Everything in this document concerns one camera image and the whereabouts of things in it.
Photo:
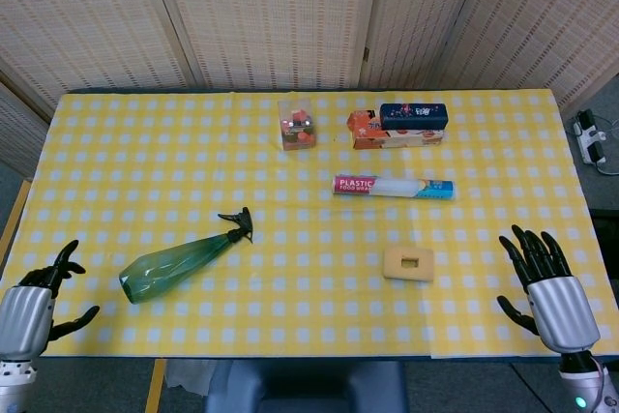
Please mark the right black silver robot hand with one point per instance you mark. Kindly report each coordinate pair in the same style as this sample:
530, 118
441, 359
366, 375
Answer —
561, 309

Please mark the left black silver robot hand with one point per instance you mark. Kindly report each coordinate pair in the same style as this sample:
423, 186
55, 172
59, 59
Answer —
26, 316

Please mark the green spray bottle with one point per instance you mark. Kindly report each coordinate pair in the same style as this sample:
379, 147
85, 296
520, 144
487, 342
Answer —
164, 268

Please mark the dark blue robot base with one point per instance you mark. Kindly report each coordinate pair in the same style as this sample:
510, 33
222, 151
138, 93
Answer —
309, 386

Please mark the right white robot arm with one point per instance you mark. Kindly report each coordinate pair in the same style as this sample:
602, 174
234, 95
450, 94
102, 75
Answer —
580, 384

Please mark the white power strip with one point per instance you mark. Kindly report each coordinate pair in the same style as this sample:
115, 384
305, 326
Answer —
590, 142

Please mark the yellow sponge with hole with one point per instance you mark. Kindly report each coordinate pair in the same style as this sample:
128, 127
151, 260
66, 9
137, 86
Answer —
394, 265

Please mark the plastic food wrap box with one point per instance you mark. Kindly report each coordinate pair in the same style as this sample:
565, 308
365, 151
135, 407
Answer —
392, 188

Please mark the dark blue rectangular box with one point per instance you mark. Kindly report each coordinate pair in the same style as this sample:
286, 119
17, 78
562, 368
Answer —
413, 115

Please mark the orange white carton box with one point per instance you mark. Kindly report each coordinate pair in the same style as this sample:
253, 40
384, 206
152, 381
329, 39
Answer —
367, 135

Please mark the yellow checkered tablecloth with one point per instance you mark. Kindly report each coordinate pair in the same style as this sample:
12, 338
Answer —
290, 287

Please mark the clear box with red contents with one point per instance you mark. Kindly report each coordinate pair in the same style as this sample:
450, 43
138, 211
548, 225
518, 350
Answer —
298, 127

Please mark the woven folding screen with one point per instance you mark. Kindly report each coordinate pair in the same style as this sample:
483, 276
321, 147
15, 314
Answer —
271, 16

